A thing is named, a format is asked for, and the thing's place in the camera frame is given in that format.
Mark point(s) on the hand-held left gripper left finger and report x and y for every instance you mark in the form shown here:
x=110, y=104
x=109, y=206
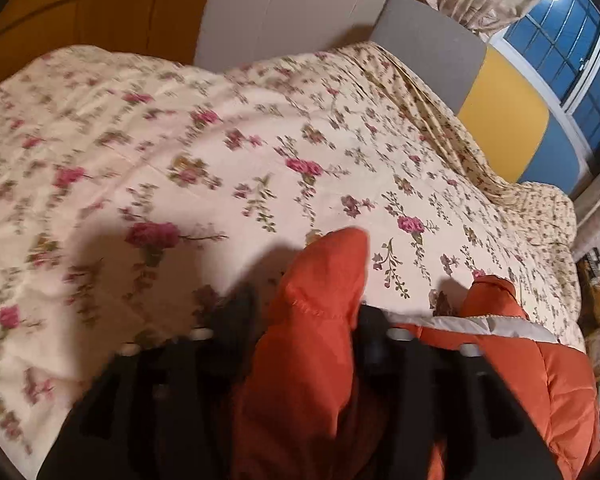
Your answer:
x=190, y=375

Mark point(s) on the grey yellow blue headboard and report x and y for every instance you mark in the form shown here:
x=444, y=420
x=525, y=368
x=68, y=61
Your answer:
x=505, y=105

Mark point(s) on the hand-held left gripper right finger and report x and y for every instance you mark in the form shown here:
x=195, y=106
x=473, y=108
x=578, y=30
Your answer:
x=430, y=375

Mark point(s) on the barred window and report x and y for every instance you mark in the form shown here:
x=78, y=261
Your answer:
x=570, y=45

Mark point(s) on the orange wooden wardrobe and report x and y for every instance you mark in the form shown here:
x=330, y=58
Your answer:
x=105, y=15

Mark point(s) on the orange puffer jacket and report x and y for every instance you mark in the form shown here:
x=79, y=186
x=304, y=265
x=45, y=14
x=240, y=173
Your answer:
x=305, y=360

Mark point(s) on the floral quilt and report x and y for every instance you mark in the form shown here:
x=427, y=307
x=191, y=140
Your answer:
x=205, y=160

